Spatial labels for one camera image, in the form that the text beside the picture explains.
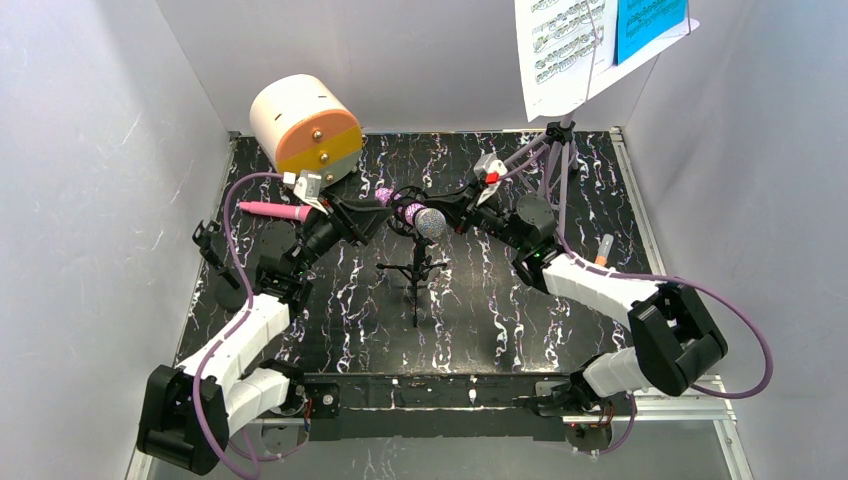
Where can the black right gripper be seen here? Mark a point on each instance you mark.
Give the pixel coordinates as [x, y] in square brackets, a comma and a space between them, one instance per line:
[468, 213]

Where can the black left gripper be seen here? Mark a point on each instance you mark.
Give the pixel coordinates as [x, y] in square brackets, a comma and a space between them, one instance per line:
[348, 218]

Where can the silver mesh studio microphone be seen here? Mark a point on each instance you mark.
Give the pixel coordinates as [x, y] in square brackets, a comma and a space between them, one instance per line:
[410, 217]

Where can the black tripod microphone stand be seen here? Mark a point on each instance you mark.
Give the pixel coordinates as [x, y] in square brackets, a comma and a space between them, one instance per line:
[417, 272]

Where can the pink microphone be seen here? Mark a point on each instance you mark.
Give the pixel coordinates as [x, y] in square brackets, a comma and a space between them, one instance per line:
[274, 210]

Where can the lilac music stand tripod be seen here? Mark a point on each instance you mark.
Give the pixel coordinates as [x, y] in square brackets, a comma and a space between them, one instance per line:
[555, 143]

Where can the black round-base mic stand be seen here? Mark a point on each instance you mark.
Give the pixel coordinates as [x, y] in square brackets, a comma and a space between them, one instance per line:
[230, 292]

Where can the white sheet music page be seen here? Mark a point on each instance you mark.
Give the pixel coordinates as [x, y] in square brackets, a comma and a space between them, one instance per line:
[566, 51]

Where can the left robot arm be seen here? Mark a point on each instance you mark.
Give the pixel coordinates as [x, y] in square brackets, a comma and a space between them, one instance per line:
[190, 411]

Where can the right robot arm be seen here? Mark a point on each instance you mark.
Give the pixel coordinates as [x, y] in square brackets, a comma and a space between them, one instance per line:
[675, 339]

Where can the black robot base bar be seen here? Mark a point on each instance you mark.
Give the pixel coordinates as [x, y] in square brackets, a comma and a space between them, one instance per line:
[543, 407]

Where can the round pastel drawer cabinet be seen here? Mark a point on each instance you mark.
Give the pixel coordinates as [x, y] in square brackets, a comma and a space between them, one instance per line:
[301, 125]

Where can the orange grey marker pen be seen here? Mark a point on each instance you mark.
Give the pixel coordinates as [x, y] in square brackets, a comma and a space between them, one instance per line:
[604, 250]

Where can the blue sheet music page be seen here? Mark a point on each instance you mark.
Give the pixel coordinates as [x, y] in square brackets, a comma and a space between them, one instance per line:
[641, 21]

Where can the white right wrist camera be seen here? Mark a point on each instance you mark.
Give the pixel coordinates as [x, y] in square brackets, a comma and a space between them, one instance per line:
[490, 171]

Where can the aluminium rail right edge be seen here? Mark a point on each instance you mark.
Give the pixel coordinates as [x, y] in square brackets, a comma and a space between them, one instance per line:
[691, 406]

